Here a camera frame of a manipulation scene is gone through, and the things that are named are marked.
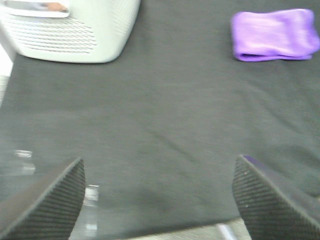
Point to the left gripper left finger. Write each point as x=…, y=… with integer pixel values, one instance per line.
x=48, y=209

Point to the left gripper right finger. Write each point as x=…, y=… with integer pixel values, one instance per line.
x=271, y=207

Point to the purple microfibre towel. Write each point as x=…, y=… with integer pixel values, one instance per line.
x=279, y=35

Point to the clear tape strip front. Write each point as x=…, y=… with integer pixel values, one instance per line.
x=90, y=203

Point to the grey perforated laundry basket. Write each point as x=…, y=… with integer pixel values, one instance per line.
x=91, y=31

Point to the brown folded cloth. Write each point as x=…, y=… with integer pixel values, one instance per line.
x=54, y=6

